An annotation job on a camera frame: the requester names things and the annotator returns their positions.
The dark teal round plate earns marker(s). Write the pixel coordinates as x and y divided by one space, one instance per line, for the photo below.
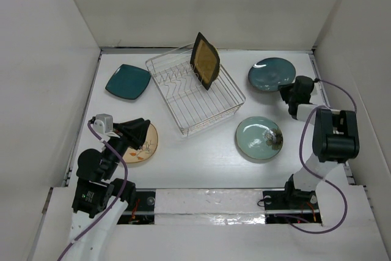
267 74

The wire dish rack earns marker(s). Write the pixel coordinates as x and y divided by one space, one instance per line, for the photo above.
192 106

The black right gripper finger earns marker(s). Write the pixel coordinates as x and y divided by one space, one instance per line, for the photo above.
286 94
287 83

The teal square plate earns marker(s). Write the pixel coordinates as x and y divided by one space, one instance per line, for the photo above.
128 82

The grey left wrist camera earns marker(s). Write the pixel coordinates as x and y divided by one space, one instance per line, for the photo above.
102 124

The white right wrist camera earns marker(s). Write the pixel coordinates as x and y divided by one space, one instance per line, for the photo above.
315 91

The beige round leaf plate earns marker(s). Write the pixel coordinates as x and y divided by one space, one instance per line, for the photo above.
133 156

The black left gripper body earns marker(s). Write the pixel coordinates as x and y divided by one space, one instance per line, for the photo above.
120 143

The round woven bamboo plate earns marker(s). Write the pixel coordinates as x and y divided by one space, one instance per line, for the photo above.
218 67

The black and amber square plate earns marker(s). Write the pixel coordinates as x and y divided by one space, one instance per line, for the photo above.
203 60

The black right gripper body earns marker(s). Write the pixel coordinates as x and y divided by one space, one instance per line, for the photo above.
294 95

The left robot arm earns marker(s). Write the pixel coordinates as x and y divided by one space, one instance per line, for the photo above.
103 191

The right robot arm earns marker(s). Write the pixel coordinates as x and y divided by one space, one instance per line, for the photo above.
329 137

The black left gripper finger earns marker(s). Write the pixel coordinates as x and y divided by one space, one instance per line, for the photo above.
132 129
136 144

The light green flower plate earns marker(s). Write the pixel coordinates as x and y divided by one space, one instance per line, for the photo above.
259 138

